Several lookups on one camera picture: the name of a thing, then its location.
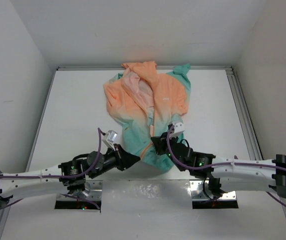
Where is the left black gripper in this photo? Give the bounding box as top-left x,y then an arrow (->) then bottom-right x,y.
89,142 -> 140,178

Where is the orange and teal jacket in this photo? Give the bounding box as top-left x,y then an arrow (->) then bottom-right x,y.
103,61 -> 191,172

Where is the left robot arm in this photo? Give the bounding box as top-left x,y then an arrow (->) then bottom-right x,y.
0,144 -> 140,210

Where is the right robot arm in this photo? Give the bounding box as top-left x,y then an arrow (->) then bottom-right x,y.
151,132 -> 286,199

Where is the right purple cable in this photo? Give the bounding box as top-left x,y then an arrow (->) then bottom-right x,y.
166,124 -> 286,216

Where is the purple cable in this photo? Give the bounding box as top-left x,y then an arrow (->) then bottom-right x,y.
0,127 -> 106,213
166,124 -> 286,216

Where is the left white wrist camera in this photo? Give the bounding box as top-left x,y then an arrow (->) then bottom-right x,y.
102,130 -> 118,150

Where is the metal base plate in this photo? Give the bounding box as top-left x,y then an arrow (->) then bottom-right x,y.
55,178 -> 238,201

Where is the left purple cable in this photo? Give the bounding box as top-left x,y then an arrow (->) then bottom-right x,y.
0,127 -> 106,213

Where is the aluminium frame rail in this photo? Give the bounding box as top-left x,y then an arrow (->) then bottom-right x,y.
51,66 -> 261,160

